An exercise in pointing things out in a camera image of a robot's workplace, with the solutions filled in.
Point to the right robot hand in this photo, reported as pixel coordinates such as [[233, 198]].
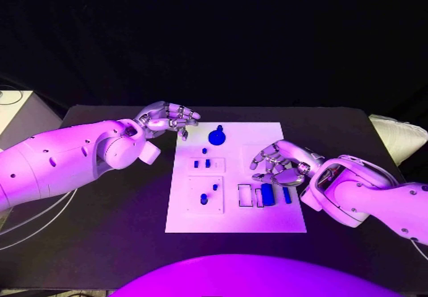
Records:
[[284, 162]]

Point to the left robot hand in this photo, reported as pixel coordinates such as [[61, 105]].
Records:
[[160, 116]]

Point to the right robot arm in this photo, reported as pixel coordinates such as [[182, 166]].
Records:
[[368, 192]]

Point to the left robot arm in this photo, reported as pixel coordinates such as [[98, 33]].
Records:
[[59, 157]]

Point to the white task board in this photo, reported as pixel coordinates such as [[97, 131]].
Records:
[[233, 218]]

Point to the thin blue cylinder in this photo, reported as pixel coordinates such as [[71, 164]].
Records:
[[285, 195]]

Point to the thick blue cylinder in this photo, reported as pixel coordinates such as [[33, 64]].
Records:
[[267, 195]]

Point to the blue gear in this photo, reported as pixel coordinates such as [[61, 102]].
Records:
[[216, 136]]

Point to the blue plug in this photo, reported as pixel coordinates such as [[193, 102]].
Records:
[[208, 163]]

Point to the white padded cushion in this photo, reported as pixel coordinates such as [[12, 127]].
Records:
[[398, 136]]

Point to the white cabinet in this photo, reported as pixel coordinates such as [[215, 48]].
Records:
[[20, 116]]

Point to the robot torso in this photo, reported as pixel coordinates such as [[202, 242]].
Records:
[[254, 276]]

